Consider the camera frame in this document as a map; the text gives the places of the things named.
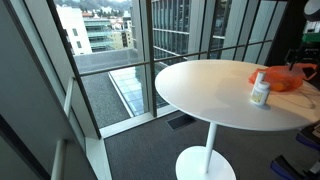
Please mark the amber pill bottle white cap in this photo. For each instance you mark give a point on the amber pill bottle white cap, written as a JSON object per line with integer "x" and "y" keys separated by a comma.
{"x": 260, "y": 96}

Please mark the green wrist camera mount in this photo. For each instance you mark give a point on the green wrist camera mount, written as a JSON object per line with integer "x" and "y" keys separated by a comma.
{"x": 311, "y": 37}

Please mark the white round pedestal table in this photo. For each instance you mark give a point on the white round pedestal table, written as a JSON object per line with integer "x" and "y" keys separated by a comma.
{"x": 213, "y": 90}

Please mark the orange plastic bag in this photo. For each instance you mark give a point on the orange plastic bag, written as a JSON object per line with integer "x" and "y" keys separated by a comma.
{"x": 283, "y": 76}

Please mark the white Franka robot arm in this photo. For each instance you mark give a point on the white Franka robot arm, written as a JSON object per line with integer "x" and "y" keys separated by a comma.
{"x": 313, "y": 10}

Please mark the blue and black base foot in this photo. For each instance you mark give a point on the blue and black base foot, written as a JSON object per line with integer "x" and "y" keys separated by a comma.
{"x": 308, "y": 140}
{"x": 286, "y": 168}

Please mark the dark floor vent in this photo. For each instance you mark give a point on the dark floor vent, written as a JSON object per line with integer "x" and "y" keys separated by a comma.
{"x": 180, "y": 122}

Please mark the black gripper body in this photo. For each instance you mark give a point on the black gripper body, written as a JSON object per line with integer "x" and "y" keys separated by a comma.
{"x": 300, "y": 56}

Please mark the metal window handrail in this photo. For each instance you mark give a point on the metal window handrail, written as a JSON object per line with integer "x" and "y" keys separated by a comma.
{"x": 133, "y": 64}

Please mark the dark window mullion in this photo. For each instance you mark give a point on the dark window mullion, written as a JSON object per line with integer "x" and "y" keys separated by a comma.
{"x": 75, "y": 66}
{"x": 151, "y": 56}

